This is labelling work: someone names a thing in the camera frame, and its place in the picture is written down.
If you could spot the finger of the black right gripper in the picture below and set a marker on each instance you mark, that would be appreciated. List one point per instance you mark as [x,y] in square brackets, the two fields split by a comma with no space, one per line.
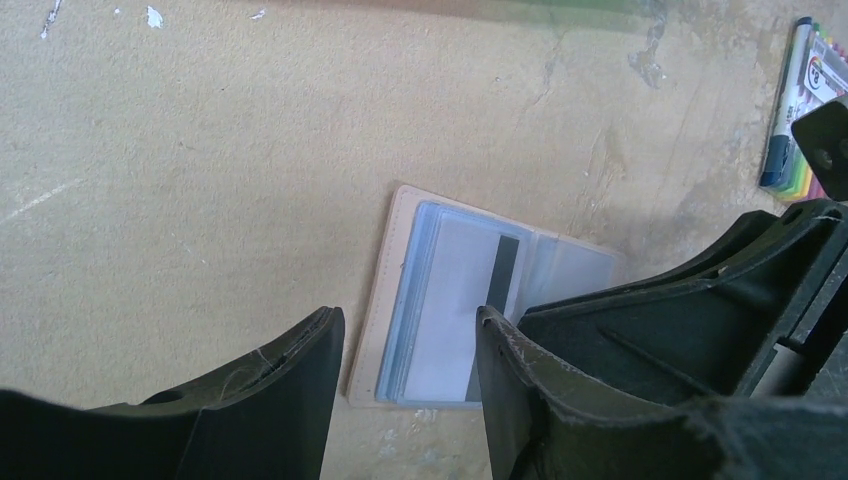
[713,325]
[821,136]

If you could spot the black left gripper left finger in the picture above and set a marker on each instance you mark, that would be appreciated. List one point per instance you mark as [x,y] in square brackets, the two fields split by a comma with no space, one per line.
[264,415]

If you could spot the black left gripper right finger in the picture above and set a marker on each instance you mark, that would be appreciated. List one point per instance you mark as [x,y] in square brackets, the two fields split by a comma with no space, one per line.
[546,419]

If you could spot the pack of coloured markers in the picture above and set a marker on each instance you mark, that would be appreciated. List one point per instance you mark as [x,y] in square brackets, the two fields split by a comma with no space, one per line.
[814,72]

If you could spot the beige leather card holder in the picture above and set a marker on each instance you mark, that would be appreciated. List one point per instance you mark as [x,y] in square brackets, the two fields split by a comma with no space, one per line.
[439,262]

